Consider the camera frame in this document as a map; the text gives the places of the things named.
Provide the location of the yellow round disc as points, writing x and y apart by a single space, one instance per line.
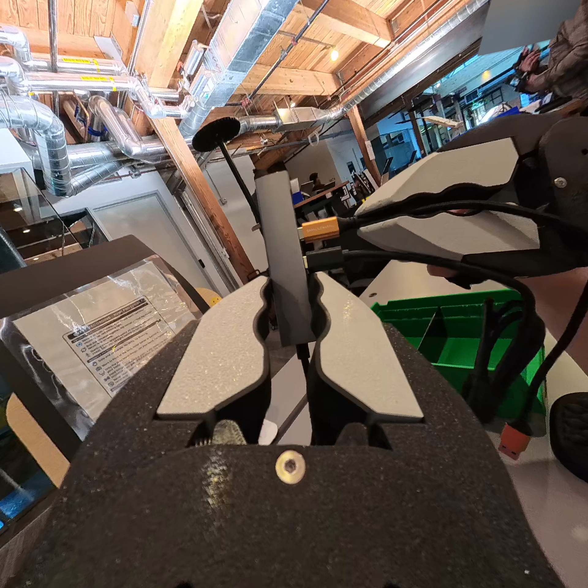
209 301

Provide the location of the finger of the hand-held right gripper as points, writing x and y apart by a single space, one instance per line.
459 236
459 170

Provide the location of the black round-head stand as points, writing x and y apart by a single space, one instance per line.
216 133

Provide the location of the beige cardboard panel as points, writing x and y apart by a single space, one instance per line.
36 441

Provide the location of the grey usb hub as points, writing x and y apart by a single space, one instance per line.
282 239

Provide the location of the ceiling light bulb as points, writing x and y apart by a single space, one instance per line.
334 54

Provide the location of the glass partition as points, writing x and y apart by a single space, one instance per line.
27 216

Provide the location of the wooden support post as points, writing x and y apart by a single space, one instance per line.
363 142
202 197

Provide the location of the plastic-wrapped instruction sheet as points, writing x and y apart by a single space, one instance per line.
115 349

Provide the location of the frosted glass door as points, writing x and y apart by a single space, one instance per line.
138 229

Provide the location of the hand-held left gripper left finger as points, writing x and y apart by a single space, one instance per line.
216 363

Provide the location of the grey electrical box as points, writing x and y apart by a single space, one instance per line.
108 50

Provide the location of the cluster of silver insulated pipes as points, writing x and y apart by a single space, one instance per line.
46 128

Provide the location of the wooden office desk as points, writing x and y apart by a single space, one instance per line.
321 195

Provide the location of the green plastic bin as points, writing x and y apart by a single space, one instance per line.
395 312

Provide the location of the person's right hand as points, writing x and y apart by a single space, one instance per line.
565 312

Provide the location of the black fabric pouch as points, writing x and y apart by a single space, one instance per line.
572 436

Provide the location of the rectangular metal duct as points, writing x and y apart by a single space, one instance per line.
239 50

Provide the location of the long spiral metal duct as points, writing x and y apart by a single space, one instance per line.
413 57

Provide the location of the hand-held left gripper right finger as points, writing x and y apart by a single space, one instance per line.
363 363

